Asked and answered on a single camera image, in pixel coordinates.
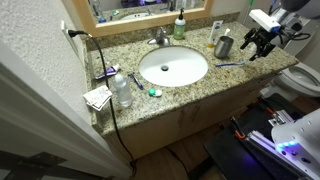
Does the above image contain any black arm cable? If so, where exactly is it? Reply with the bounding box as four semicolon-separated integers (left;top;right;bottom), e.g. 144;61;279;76
279;22;312;42

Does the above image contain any white toilet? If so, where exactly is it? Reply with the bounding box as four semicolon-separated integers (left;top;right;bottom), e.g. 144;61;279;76
259;61;320;103

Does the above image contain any clear plastic water bottle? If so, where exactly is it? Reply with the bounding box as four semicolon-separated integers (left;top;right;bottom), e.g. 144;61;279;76
113;73;134;108

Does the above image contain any black cart top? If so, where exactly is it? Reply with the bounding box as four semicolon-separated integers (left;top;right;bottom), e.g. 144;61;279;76
203;93;320;180

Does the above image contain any green-handled mop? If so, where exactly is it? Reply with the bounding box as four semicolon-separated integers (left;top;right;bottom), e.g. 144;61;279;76
242;0;255;26

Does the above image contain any white tissue packet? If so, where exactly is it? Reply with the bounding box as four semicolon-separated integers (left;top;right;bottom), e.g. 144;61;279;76
82;85;113;112

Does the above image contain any blue toothbrush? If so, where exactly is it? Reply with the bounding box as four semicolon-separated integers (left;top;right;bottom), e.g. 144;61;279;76
214;61;246;68

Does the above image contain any wood-framed wall mirror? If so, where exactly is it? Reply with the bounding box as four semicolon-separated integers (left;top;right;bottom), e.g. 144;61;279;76
71;0;214;38

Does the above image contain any green soap pump bottle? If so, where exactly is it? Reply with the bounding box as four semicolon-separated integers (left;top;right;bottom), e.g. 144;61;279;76
173;8;187;41

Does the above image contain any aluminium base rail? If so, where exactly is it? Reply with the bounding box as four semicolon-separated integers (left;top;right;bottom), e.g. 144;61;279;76
244;109;320;180

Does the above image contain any beige vanity cabinet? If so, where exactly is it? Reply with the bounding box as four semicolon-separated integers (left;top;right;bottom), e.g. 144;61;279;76
99;71;284;162

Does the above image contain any grey metal cup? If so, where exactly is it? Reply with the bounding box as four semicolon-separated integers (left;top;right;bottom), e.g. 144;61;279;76
213;35;235;60

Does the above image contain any white wall outlet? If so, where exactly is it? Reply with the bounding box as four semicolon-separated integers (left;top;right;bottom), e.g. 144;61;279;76
60;20;80;56

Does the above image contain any large white cream tube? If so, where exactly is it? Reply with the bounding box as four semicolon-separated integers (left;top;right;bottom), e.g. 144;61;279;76
207;20;224;49

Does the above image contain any black power cord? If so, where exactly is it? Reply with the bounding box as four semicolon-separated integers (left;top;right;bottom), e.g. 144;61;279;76
68;29;138;178

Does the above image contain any blue razor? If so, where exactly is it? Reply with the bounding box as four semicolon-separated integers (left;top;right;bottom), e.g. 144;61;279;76
128;72;145;91

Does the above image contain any orange black clamp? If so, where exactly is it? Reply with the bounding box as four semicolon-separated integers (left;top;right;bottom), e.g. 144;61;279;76
229;116;248;140
264;105;278;118

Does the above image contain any white door frame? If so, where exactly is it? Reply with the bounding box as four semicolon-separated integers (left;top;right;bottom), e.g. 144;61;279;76
0;39;133;180

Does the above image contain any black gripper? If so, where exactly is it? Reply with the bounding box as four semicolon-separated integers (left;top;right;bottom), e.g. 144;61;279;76
240;28;277;62

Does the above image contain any white oval sink basin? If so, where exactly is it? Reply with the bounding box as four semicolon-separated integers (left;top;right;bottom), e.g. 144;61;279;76
138;45;209;88

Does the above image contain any chrome sink faucet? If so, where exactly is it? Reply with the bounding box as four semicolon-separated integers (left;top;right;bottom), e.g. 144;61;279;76
147;26;171;47

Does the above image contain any green floss container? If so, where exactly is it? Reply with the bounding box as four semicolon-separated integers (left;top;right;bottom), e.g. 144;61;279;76
148;87;163;98

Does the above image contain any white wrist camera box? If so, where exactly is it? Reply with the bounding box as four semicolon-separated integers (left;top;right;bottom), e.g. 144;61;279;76
248;9;282;33

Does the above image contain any purple toothpaste tube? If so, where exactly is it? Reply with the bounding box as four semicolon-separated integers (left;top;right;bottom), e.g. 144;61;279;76
95;63;121;80

